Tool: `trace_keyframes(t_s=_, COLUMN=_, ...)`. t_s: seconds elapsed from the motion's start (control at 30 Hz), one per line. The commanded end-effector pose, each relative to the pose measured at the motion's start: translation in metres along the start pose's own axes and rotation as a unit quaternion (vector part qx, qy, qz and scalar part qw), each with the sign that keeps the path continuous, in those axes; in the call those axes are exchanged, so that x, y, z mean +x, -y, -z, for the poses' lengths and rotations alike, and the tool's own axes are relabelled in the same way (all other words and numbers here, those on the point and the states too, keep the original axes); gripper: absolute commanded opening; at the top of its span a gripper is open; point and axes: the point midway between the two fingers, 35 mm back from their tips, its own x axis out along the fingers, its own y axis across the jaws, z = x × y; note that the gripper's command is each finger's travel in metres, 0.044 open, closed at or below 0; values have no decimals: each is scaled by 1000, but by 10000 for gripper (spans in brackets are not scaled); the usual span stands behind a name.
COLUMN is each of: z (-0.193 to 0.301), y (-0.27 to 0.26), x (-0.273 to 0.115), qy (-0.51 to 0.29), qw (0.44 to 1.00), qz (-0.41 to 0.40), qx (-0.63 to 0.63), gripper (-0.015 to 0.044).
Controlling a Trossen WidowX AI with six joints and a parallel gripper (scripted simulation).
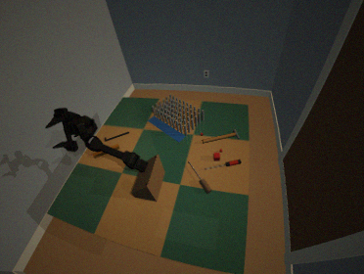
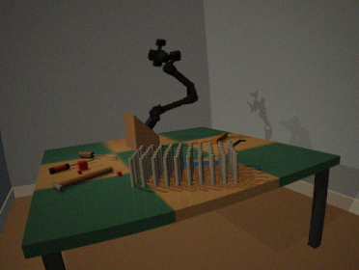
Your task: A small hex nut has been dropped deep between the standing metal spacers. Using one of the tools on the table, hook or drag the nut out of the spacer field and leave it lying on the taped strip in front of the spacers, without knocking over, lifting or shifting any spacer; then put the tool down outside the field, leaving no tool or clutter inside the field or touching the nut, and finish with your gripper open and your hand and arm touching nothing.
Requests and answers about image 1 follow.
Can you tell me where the red and black handled screwdriver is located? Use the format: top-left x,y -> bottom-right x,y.
219,160 -> 241,166

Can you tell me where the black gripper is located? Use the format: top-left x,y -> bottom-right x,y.
46,108 -> 82,152

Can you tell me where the brown-handled metal rod tool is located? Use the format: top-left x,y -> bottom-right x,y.
193,168 -> 211,194

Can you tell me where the blue tape strip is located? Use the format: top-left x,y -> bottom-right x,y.
148,116 -> 186,142

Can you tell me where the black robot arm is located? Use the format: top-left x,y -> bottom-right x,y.
67,112 -> 148,172

